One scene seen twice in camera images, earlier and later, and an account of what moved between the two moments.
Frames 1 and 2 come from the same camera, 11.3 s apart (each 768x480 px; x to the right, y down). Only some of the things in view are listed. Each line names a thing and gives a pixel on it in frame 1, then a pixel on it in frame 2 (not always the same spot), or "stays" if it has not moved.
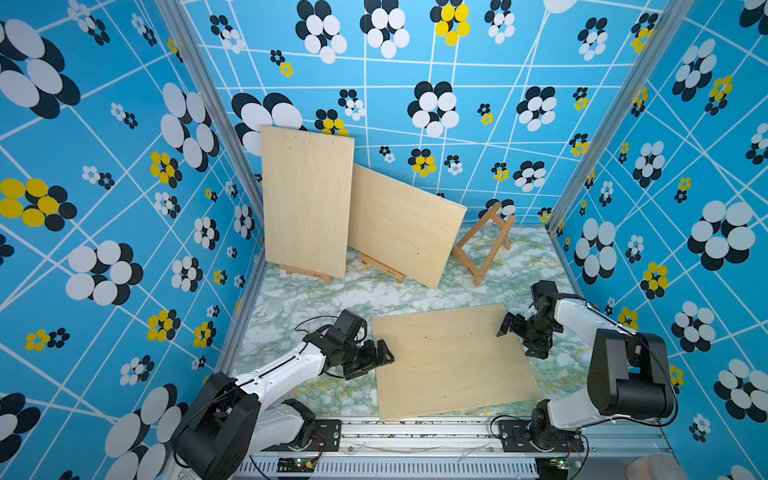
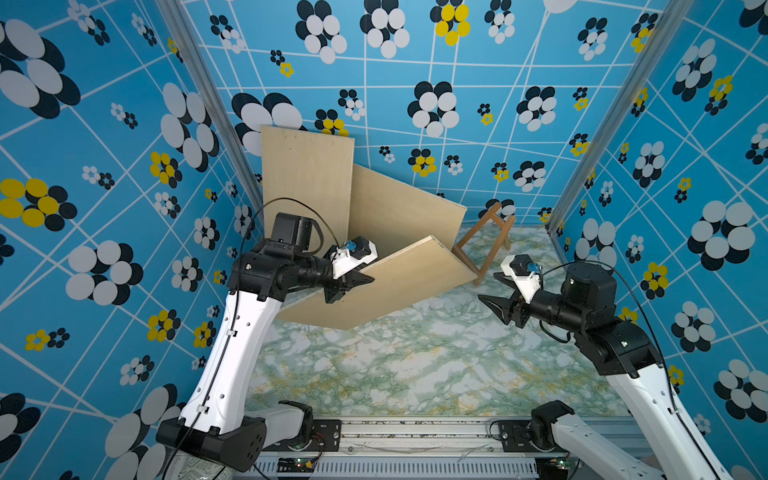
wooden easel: [503, 239] stays
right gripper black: [515, 320] → [504, 308]
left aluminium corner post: [246, 153] stays
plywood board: [307, 180] stays
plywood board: [451, 361] → [415, 273]
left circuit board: [295, 464] stays
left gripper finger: [383, 356] → [352, 279]
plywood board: [400, 226] stays
